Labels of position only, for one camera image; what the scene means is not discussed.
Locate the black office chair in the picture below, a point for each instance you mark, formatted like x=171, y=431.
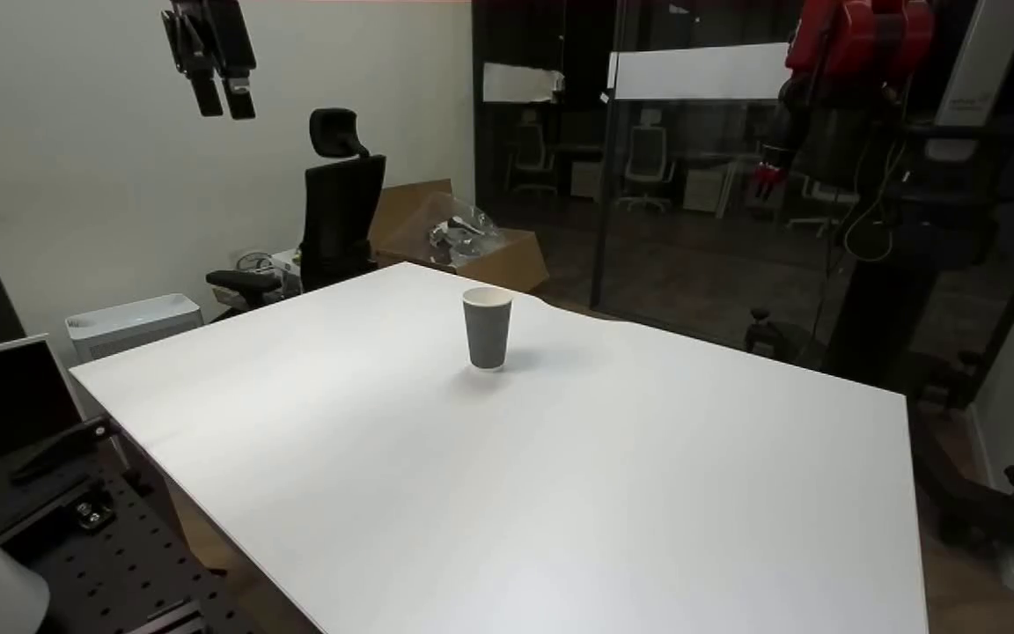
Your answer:
x=340, y=220

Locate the small black bracket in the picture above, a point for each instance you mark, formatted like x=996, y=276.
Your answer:
x=95, y=515

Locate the white air purifier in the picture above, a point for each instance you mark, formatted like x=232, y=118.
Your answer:
x=133, y=321

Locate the black wheeled base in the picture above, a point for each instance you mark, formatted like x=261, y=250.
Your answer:
x=969, y=506

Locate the grey paper cup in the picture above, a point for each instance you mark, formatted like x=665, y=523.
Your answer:
x=488, y=335

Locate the black clamp lever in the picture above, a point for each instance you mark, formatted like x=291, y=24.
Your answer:
x=58, y=447

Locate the clear plastic wrap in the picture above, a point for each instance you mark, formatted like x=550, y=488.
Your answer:
x=463, y=231

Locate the red and black robot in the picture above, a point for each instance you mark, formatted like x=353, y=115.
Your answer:
x=877, y=176

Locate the white office chair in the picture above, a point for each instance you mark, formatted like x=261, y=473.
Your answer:
x=532, y=158
x=648, y=158

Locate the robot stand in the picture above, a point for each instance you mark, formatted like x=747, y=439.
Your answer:
x=111, y=572

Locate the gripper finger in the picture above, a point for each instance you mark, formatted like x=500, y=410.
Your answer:
x=238, y=95
x=204, y=92

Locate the open cardboard box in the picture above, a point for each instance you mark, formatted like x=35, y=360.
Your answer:
x=516, y=255

